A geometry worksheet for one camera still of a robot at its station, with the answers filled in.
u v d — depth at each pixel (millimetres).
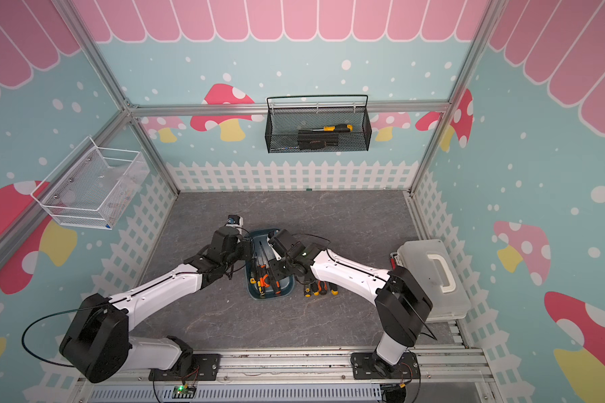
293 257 625
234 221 763
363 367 742
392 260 959
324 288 874
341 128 915
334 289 882
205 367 747
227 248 674
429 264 833
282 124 988
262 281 872
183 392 728
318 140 870
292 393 712
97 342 415
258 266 895
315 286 892
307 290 872
